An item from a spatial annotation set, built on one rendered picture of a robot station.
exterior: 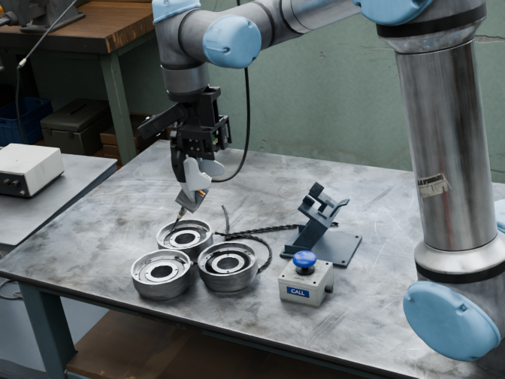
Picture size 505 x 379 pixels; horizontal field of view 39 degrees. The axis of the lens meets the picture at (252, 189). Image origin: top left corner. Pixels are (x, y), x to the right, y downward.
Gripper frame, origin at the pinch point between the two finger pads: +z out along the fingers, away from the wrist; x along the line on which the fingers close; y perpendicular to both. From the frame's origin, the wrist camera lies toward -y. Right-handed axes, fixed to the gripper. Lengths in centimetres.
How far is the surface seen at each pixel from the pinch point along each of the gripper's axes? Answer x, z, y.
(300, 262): -8.0, 6.0, 23.2
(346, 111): 157, 52, -21
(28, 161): 31, 17, -69
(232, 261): -4.0, 11.3, 8.3
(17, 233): 10, 25, -58
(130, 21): 124, 7, -94
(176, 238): -0.6, 10.9, -5.1
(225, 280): -10.9, 10.3, 10.2
